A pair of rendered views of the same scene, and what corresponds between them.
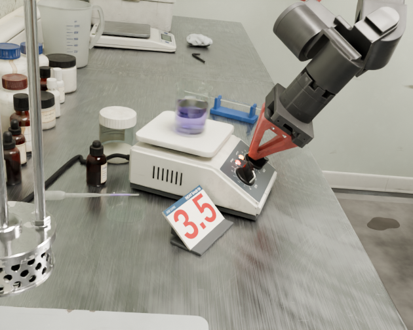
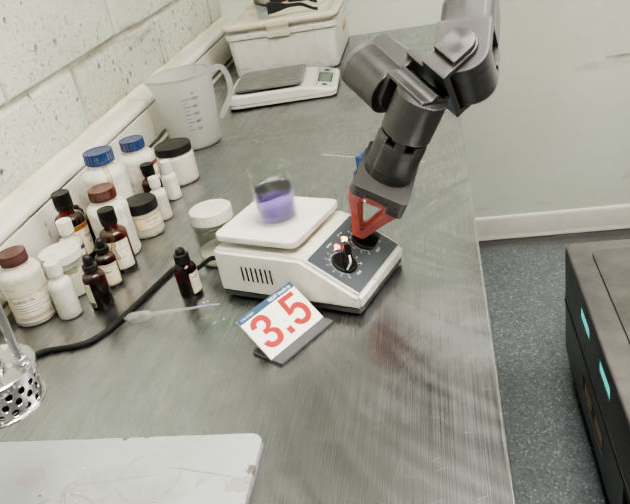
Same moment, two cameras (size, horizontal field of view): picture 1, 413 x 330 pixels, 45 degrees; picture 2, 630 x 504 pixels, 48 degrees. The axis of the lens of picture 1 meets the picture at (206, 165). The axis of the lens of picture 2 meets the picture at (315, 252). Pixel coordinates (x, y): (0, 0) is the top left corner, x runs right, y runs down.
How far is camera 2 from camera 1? 0.28 m
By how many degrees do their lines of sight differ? 16
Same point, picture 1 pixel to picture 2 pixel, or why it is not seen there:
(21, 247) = not seen: outside the picture
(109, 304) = (170, 429)
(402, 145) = not seen: outside the picture
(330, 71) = (403, 123)
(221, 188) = (313, 282)
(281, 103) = (365, 168)
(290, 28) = (354, 78)
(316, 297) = (402, 400)
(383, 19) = (454, 46)
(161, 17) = (322, 48)
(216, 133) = (310, 215)
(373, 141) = not seen: outside the picture
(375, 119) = not seen: outside the picture
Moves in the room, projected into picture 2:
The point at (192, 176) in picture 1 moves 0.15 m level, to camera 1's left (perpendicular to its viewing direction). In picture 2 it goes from (280, 272) to (167, 276)
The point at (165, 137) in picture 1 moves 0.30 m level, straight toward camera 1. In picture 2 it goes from (247, 231) to (173, 394)
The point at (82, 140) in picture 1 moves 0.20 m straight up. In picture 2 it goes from (190, 243) to (154, 116)
